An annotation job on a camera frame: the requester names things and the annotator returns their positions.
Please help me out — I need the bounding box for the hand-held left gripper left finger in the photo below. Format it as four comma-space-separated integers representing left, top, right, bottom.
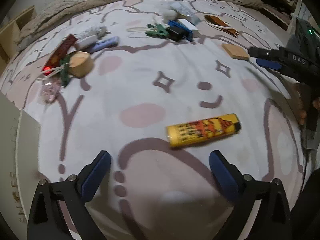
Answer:
27, 150, 112, 240

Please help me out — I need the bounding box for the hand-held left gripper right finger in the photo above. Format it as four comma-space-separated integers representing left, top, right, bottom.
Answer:
209, 150, 292, 240

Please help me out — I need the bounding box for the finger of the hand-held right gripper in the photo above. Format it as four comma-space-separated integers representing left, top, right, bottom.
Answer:
256, 57, 283, 71
248, 46, 280, 58

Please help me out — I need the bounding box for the yellow printed lighter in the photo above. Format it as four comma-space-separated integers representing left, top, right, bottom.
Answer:
167, 114, 242, 148

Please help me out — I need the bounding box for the white storage box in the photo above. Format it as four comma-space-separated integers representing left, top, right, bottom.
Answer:
0, 91, 42, 230

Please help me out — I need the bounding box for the round wooden block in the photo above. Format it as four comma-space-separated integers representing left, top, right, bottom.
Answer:
67, 51, 94, 77

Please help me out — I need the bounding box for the person's right hand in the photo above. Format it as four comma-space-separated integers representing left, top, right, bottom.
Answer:
296, 82, 308, 127

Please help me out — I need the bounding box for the square wooden coaster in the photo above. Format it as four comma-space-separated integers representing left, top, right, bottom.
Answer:
222, 43, 250, 61

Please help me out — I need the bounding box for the wooden closet shelf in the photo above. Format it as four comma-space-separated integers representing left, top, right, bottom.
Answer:
260, 4, 294, 32

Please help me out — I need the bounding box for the brown leather pouch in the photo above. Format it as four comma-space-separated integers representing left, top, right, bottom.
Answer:
204, 15, 239, 37

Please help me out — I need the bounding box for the small white box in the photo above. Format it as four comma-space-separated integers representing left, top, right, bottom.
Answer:
178, 19, 199, 32

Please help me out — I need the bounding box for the small black block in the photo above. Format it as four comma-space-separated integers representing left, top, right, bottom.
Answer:
165, 26, 184, 42

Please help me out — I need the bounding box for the pink bead packet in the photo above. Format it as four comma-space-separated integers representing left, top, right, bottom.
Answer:
37, 77, 62, 103

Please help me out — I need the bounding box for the white plush ball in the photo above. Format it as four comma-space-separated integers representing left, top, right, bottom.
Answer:
160, 4, 179, 20

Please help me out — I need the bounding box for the green clothespin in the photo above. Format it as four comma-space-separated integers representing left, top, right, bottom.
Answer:
59, 56, 73, 88
146, 23, 167, 38

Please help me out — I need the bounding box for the bunny printed blanket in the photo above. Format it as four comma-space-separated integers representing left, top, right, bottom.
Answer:
0, 0, 308, 240

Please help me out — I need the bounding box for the red packet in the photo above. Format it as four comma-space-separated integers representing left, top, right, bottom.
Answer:
41, 34, 77, 77

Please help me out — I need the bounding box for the light purple stick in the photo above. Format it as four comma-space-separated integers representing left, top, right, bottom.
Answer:
91, 36, 119, 53

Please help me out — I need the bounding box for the grey fluffy pompom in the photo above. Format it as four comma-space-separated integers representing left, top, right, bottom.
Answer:
77, 24, 107, 39

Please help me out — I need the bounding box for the long wooden shelf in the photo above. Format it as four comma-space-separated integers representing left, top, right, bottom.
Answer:
0, 5, 37, 63

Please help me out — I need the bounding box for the beige quilt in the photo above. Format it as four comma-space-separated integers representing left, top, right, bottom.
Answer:
19, 0, 265, 45

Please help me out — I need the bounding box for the white ring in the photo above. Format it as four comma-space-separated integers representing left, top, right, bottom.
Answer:
209, 21, 232, 30

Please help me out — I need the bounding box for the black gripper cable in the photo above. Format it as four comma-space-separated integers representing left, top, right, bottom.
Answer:
303, 147, 310, 188

